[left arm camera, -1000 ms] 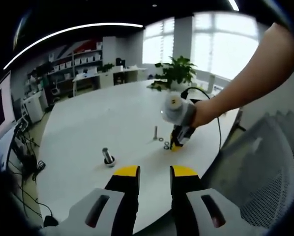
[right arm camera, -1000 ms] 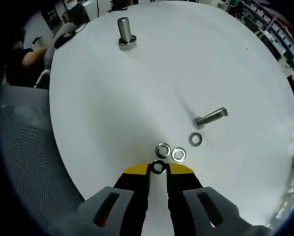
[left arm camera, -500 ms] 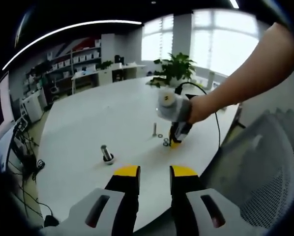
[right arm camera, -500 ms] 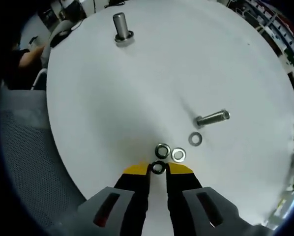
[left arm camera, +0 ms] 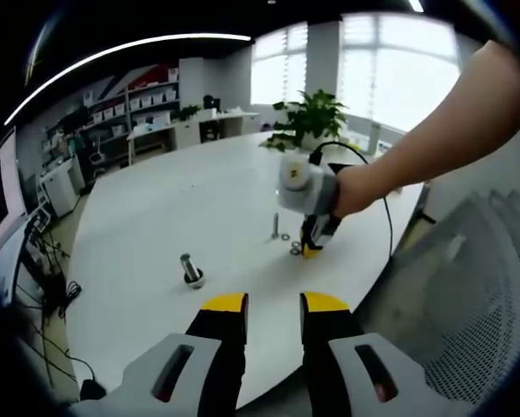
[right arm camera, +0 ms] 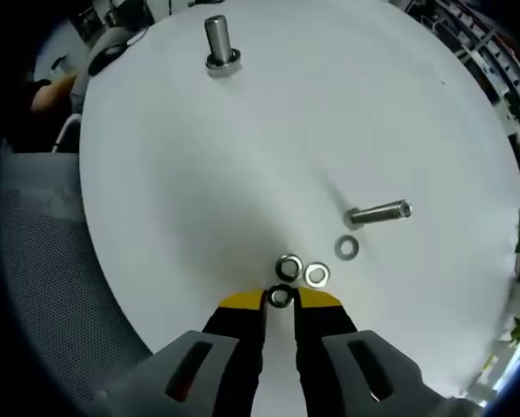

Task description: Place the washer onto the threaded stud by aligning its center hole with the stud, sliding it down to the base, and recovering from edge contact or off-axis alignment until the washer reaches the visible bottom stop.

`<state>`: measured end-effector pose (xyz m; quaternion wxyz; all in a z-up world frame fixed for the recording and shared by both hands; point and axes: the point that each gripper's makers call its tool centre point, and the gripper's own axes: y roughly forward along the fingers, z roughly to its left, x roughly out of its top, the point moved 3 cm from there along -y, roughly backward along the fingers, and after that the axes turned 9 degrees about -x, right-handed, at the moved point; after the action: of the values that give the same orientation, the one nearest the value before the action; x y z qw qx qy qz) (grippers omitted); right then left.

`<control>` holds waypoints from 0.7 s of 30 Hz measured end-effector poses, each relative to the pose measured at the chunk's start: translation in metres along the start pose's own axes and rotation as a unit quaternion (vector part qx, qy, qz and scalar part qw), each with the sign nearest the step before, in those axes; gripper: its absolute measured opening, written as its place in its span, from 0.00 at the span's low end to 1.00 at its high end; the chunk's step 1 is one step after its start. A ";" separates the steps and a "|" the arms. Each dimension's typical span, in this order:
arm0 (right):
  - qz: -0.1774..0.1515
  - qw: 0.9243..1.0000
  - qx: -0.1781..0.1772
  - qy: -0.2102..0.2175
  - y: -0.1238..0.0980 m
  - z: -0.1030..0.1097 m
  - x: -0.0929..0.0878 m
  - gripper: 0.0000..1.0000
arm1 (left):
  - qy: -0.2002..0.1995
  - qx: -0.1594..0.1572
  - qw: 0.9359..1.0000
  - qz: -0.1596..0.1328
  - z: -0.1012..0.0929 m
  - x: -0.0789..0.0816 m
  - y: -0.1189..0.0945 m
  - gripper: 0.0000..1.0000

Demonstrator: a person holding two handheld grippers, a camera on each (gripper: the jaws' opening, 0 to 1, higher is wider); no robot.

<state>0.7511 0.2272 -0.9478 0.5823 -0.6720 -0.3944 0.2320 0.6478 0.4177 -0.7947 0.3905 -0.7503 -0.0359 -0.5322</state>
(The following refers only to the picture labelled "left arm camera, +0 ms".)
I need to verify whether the long curved ceiling light strip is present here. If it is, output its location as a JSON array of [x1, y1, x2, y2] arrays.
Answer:
[[3, 33, 252, 127]]

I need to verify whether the bundle of black floor cables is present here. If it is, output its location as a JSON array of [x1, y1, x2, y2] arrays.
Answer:
[[14, 216, 97, 394]]

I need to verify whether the black power adapter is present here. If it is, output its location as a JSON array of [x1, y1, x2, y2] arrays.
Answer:
[[78, 377, 108, 401]]

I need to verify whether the white wooden-legged desk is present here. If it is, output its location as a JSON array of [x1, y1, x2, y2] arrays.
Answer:
[[126, 109, 261, 165]]

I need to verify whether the green potted plant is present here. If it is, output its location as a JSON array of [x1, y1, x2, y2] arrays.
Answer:
[[263, 89, 349, 152]]

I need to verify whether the white office chair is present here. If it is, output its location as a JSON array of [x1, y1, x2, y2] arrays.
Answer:
[[87, 135, 105, 165]]

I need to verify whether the grey mesh office chair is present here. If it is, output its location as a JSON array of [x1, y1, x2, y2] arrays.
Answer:
[[355, 186, 520, 407]]

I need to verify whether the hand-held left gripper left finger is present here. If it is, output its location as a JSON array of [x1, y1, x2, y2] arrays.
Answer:
[[75, 291, 249, 417]]

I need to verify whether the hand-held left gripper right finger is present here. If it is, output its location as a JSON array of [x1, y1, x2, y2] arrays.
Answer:
[[298, 291, 465, 417]]

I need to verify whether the shelf with white bins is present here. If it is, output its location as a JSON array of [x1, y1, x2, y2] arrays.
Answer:
[[82, 64, 181, 136]]

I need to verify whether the large steel threaded stud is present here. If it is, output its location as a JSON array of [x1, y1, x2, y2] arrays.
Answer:
[[179, 253, 206, 288]]

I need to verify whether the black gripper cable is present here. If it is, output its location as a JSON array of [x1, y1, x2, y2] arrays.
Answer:
[[310, 141, 395, 262]]

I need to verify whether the white low cabinet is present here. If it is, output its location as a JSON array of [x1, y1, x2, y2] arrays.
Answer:
[[39, 156, 86, 219]]

